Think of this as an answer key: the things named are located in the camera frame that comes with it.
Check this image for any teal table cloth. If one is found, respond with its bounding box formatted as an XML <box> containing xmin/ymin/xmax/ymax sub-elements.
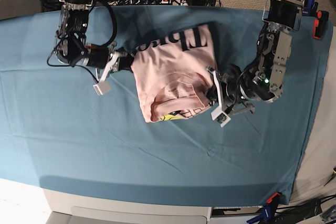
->
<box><xmin>1</xmin><ymin>12</ymin><xmax>333</xmax><ymax>206</ymax></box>

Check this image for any blue clamp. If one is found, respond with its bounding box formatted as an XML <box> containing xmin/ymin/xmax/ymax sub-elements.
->
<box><xmin>246</xmin><ymin>205</ymin><xmax>276</xmax><ymax>224</ymax></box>
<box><xmin>302</xmin><ymin>0</ymin><xmax>318</xmax><ymax>17</ymax></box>

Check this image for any blue clamp bottom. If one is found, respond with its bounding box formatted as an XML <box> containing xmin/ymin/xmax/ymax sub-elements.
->
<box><xmin>246</xmin><ymin>205</ymin><xmax>276</xmax><ymax>224</ymax></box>

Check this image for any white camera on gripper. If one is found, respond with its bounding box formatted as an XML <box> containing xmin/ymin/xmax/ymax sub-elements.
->
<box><xmin>211</xmin><ymin>106</ymin><xmax>231</xmax><ymax>127</ymax></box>
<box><xmin>93</xmin><ymin>81</ymin><xmax>111</xmax><ymax>95</ymax></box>

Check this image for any blue clamp top right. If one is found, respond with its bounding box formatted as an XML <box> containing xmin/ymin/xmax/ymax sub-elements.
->
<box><xmin>302</xmin><ymin>0</ymin><xmax>318</xmax><ymax>17</ymax></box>

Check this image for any pink T-shirt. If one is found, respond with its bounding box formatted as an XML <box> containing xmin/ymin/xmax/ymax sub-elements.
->
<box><xmin>131</xmin><ymin>24</ymin><xmax>217</xmax><ymax>123</ymax></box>

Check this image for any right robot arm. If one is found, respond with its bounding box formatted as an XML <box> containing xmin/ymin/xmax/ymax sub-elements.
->
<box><xmin>50</xmin><ymin>0</ymin><xmax>133</xmax><ymax>83</ymax></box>

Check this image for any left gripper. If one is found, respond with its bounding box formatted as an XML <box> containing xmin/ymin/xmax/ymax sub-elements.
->
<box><xmin>206</xmin><ymin>65</ymin><xmax>256</xmax><ymax>116</ymax></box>

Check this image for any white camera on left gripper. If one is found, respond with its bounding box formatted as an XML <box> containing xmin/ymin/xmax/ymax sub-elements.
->
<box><xmin>211</xmin><ymin>106</ymin><xmax>231</xmax><ymax>127</ymax></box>

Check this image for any orange black clamp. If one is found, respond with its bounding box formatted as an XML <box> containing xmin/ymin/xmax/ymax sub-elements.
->
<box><xmin>266</xmin><ymin>192</ymin><xmax>282</xmax><ymax>204</ymax></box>
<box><xmin>312</xmin><ymin>10</ymin><xmax>329</xmax><ymax>39</ymax></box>

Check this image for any orange black clamp bottom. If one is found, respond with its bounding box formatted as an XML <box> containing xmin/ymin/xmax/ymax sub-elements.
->
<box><xmin>266</xmin><ymin>192</ymin><xmax>282</xmax><ymax>204</ymax></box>

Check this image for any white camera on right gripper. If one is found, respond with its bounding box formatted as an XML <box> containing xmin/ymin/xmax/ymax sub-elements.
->
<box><xmin>93</xmin><ymin>81</ymin><xmax>111</xmax><ymax>95</ymax></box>

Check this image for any orange black clamp top right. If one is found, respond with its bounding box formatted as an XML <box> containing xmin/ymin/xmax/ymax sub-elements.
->
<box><xmin>312</xmin><ymin>10</ymin><xmax>329</xmax><ymax>39</ymax></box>

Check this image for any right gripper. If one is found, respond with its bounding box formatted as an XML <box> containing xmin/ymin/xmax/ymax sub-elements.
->
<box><xmin>85</xmin><ymin>41</ymin><xmax>134</xmax><ymax>82</ymax></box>

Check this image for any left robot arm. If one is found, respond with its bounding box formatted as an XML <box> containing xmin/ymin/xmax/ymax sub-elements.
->
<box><xmin>207</xmin><ymin>0</ymin><xmax>307</xmax><ymax>124</ymax></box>

